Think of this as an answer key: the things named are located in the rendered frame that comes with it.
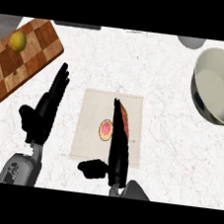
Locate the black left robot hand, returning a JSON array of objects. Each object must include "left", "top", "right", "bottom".
[{"left": 14, "top": 56, "right": 73, "bottom": 150}]

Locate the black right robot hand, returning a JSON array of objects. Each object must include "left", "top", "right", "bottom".
[{"left": 75, "top": 94, "right": 137, "bottom": 189}]

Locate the beige square placemat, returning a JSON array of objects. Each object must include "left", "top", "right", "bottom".
[{"left": 68, "top": 87, "right": 149, "bottom": 169}]

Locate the large pale grey bowl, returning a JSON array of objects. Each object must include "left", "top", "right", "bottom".
[{"left": 186, "top": 44, "right": 224, "bottom": 127}]

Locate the reddish brown oblong food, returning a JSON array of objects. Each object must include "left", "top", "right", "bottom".
[{"left": 114, "top": 101, "right": 135, "bottom": 142}]

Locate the checkered wooden cutting board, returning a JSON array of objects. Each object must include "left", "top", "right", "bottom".
[{"left": 0, "top": 14, "right": 68, "bottom": 119}]

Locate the yellow lemon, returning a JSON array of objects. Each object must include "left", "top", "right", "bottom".
[{"left": 7, "top": 29, "right": 30, "bottom": 53}]

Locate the grey curved appliance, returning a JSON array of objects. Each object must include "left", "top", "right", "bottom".
[{"left": 0, "top": 14, "right": 25, "bottom": 48}]

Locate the small grey round object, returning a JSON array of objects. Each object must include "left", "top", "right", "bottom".
[{"left": 176, "top": 36, "right": 207, "bottom": 52}]

